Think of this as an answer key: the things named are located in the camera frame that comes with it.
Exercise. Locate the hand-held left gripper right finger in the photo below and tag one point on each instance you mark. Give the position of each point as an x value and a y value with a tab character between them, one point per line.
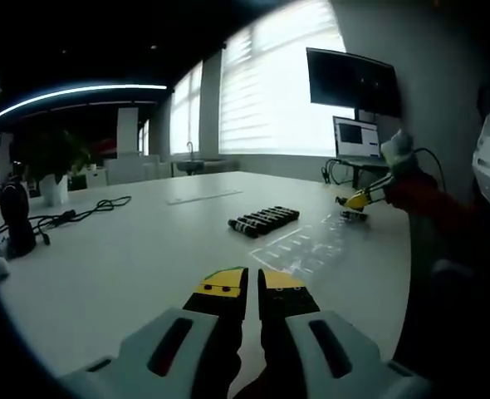
324	345

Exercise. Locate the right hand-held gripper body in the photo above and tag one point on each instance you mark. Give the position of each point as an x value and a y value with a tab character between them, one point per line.
398	147

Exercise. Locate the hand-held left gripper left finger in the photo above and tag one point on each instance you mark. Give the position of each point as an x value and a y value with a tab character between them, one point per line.
187	341

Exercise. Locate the brown glass medicine bottle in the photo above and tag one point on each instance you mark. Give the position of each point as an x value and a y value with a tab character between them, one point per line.
355	216

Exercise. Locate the row of brown medicine bottles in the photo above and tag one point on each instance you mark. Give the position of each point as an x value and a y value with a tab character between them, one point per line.
261	220

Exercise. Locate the small dark box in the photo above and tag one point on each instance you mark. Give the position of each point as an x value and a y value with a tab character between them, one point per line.
78	183

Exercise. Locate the open laptop lit screen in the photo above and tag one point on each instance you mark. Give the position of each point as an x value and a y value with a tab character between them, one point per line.
355	137

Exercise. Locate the wide white window blind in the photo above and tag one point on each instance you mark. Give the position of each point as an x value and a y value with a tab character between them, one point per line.
278	104

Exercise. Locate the person's dark clothing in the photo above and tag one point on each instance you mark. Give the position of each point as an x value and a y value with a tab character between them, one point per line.
457	311

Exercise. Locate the clear flat acrylic strip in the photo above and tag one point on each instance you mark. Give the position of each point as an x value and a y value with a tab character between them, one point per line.
203	196

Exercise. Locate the sink with faucet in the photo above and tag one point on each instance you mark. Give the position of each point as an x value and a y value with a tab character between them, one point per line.
203	166

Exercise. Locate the white low cabinet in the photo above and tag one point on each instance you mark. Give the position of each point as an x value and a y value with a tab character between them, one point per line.
133	170

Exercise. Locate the narrow white window blind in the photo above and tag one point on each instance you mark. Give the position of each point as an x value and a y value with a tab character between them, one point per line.
187	116

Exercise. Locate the green plant in white pot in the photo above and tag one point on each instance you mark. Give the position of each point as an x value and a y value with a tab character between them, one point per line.
54	191

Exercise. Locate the black stand device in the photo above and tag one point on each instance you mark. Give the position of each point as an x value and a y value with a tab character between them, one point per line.
16	232

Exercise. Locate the red background object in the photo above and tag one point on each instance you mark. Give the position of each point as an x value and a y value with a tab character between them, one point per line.
104	147

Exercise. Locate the white square pillar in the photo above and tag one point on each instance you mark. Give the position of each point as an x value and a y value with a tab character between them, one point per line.
128	131

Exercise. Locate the ceiling light strip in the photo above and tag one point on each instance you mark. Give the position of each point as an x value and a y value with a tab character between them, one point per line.
83	91

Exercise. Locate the large black wall monitor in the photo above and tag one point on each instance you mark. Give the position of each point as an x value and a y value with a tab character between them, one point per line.
353	83

